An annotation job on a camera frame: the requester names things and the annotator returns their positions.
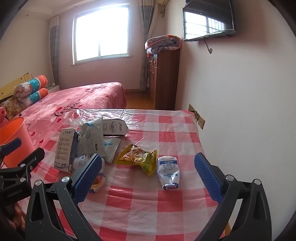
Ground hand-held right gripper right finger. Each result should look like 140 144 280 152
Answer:
194 152 272 241

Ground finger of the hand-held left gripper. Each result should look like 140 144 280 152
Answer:
0 138 23 161
0 148 45 184

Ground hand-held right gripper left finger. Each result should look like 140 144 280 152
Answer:
25 153 104 241

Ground orange yellow wrapper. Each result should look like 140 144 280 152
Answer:
91 173 107 193

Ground orange plastic bucket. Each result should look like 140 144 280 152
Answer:
0 116 35 168

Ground white blue packet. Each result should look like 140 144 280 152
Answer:
73 155 105 174

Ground white milk carton round icons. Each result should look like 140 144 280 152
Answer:
54 127 81 173

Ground small white wipes pack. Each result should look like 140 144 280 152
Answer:
103 137 122 163

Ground large white wipes pack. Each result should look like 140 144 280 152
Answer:
80 116 104 160

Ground white milk pouch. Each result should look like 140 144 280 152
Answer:
157 156 180 191

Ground yellow snack bag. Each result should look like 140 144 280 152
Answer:
115 144 158 177

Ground white milk carton black side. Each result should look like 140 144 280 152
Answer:
102 118 129 137

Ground pink printed pillow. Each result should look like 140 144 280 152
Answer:
0 107 7 128

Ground floral pillow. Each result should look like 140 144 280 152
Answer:
0 94 26 121

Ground folded cartoon quilt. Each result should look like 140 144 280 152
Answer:
13 75 49 107

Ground yellow headboard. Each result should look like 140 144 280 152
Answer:
0 72 33 102

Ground red checked tablecloth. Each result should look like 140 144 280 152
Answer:
17 108 232 241

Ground bed with pink bedspread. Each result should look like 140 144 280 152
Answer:
0 82 127 167

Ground grey checked curtain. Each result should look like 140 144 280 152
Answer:
138 0 156 92
49 15 61 87

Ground wooden cabinet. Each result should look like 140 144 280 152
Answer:
146 50 181 111

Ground window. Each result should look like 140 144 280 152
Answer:
72 3 132 65

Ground folded pink grey blanket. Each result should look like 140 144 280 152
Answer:
144 35 182 56

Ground beige wall socket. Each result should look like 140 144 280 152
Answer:
188 103 206 130

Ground wall television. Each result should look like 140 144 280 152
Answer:
182 0 237 42

